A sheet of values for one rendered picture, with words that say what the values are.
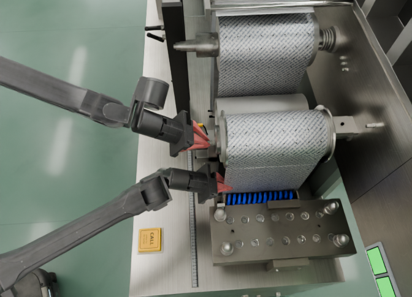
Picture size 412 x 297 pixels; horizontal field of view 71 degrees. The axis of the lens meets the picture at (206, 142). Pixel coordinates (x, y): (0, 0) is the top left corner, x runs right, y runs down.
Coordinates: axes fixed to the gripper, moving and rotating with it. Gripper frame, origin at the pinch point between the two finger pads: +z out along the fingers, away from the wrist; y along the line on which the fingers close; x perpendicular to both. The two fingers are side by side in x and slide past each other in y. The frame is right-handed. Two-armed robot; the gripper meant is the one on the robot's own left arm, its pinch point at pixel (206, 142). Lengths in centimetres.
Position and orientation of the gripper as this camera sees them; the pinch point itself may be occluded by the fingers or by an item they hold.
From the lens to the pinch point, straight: 75.1
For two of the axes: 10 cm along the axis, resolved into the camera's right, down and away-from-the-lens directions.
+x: 6.2, -4.4, -6.5
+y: 0.8, 8.6, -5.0
